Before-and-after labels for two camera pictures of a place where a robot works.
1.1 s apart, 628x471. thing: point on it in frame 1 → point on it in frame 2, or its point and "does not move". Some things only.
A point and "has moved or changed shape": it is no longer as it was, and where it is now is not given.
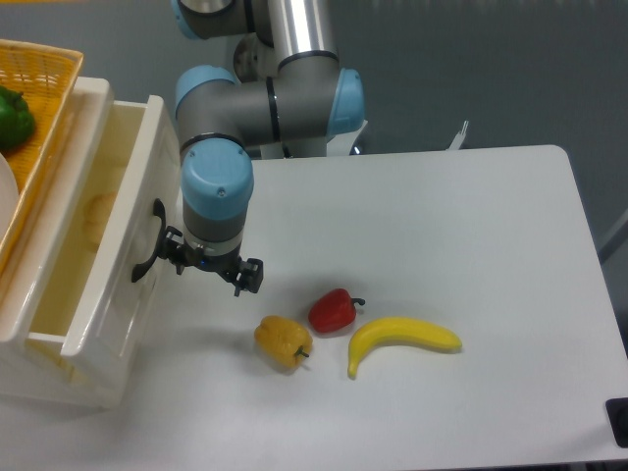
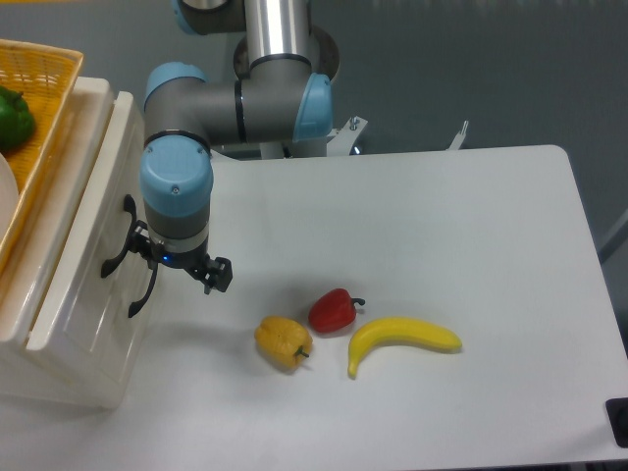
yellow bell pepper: (283, 340) does not move
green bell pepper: (17, 122) does not move
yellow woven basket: (46, 74) does not move
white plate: (9, 193) does not move
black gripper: (249, 273) → (220, 270)
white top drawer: (97, 280) has moved or changed shape
